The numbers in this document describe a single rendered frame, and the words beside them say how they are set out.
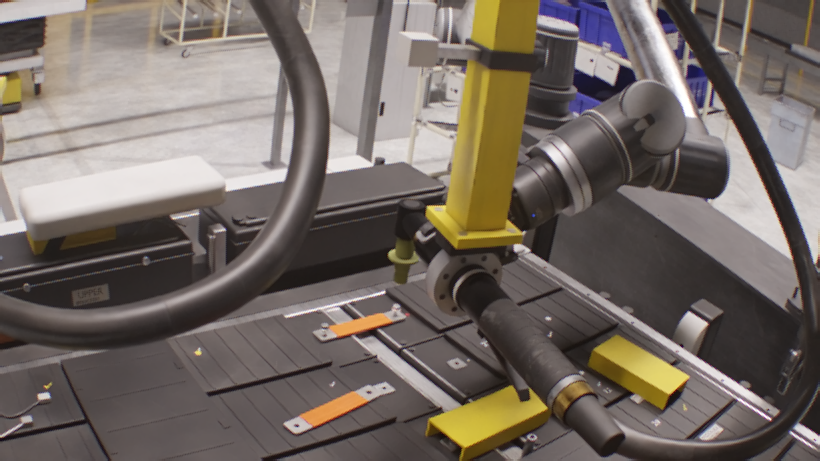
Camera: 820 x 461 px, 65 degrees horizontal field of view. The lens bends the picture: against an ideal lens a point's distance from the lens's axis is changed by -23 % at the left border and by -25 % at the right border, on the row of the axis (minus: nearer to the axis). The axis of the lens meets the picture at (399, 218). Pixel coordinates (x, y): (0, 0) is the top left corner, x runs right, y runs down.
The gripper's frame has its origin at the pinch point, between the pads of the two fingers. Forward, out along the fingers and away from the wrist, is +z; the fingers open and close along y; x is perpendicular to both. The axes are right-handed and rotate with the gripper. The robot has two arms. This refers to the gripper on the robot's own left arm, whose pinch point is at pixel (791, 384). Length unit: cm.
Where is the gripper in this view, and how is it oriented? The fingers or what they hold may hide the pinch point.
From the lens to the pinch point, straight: 157.0
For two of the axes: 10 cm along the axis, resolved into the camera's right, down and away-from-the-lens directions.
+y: 8.8, -0.9, 4.7
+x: -4.7, -4.2, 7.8
